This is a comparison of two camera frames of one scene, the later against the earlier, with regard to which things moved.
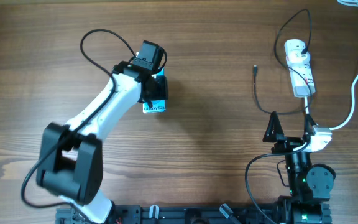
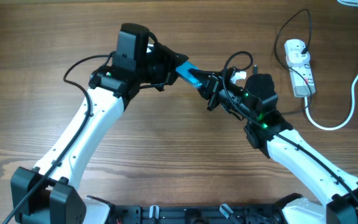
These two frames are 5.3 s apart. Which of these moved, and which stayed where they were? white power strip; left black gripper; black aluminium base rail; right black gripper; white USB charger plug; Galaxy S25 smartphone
Moved: Galaxy S25 smartphone; right black gripper; left black gripper
Stayed: white power strip; white USB charger plug; black aluminium base rail
